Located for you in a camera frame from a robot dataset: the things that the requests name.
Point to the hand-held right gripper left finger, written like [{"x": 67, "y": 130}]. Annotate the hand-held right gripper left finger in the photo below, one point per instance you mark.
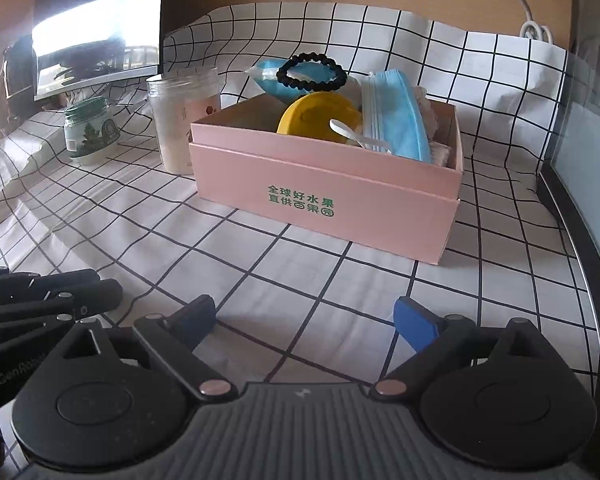
[{"x": 196, "y": 320}]

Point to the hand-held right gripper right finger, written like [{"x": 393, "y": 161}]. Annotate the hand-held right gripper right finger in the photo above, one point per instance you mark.
[{"x": 415, "y": 325}]

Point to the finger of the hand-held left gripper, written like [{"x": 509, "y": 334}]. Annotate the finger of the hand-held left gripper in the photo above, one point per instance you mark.
[
  {"x": 95, "y": 296},
  {"x": 70, "y": 278}
]

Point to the pink cardboard box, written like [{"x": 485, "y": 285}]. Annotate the pink cardboard box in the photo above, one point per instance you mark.
[{"x": 330, "y": 220}]

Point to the blue face mask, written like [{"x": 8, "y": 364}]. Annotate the blue face mask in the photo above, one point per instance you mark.
[{"x": 400, "y": 120}]

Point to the white plastic spoon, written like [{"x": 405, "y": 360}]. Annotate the white plastic spoon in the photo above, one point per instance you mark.
[{"x": 341, "y": 127}]

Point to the yellow plastic bowl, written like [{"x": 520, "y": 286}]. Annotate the yellow plastic bowl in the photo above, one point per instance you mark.
[{"x": 310, "y": 115}]

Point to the blue cotton pad packet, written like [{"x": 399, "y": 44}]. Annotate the blue cotton pad packet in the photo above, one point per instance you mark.
[{"x": 266, "y": 77}]

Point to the white black checkered tablecloth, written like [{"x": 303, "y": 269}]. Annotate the white black checkered tablecloth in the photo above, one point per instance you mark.
[{"x": 130, "y": 220}]

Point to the green lid glass jar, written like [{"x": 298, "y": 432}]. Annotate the green lid glass jar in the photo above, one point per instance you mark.
[{"x": 90, "y": 135}]

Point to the clear plastic jar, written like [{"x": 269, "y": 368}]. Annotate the clear plastic jar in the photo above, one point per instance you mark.
[{"x": 180, "y": 125}]

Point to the black framed grey screen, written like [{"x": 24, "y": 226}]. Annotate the black framed grey screen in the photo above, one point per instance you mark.
[{"x": 595, "y": 185}]

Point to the black computer monitor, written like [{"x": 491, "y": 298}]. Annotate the black computer monitor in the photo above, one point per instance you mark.
[{"x": 95, "y": 35}]

